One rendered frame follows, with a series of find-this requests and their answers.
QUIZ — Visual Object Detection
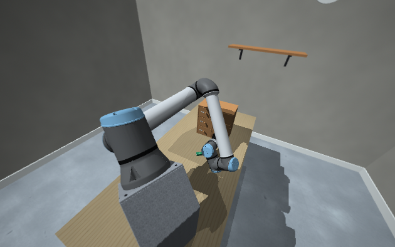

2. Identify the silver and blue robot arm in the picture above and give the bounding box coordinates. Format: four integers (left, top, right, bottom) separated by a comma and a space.
100, 78, 239, 191

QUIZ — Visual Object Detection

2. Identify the brown wooden chest of drawers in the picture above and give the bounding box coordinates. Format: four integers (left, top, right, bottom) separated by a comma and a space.
196, 99, 238, 138

